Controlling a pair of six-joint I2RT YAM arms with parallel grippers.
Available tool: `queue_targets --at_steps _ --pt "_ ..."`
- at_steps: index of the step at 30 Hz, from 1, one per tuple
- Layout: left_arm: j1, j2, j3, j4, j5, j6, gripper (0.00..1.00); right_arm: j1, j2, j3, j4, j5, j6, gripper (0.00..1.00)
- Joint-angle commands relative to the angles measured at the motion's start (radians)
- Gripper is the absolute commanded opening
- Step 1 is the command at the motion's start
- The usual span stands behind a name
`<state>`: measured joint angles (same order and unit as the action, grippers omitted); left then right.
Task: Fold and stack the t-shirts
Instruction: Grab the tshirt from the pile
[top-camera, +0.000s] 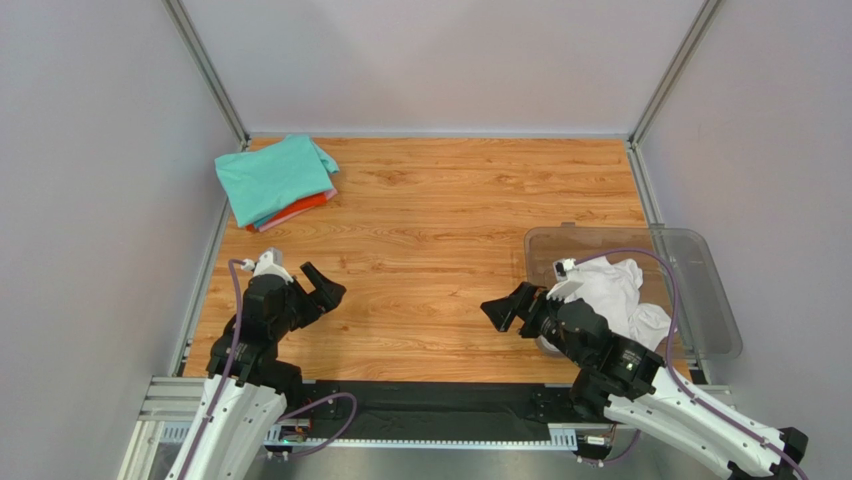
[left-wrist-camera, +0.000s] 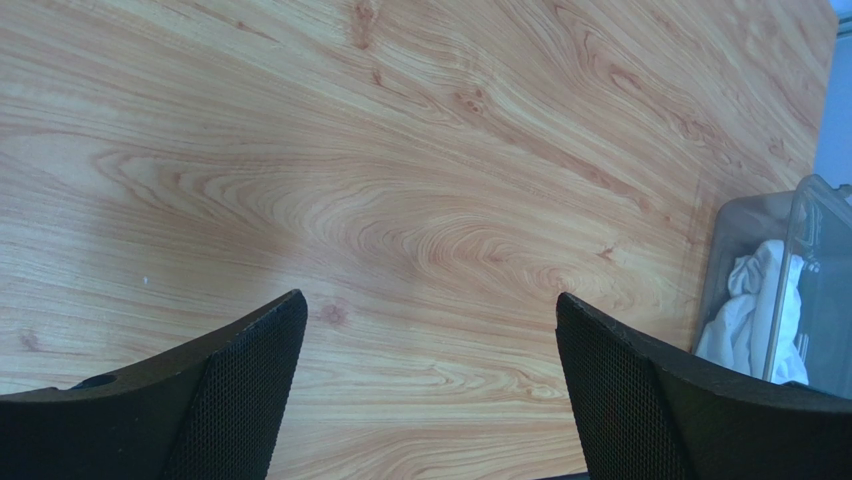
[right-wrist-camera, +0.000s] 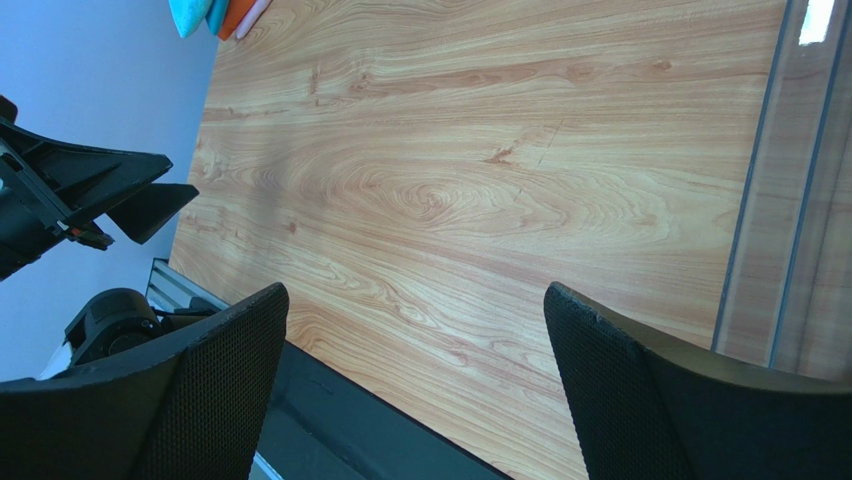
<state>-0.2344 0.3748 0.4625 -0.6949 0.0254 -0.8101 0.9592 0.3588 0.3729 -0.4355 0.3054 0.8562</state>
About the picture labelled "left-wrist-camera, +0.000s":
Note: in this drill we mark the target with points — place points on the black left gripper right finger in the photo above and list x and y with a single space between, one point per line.
645 409

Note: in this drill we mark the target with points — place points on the white t shirt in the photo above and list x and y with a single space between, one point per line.
738 337

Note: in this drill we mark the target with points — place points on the clear plastic bin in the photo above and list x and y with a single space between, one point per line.
776 303

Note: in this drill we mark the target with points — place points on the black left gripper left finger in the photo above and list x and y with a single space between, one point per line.
210 408

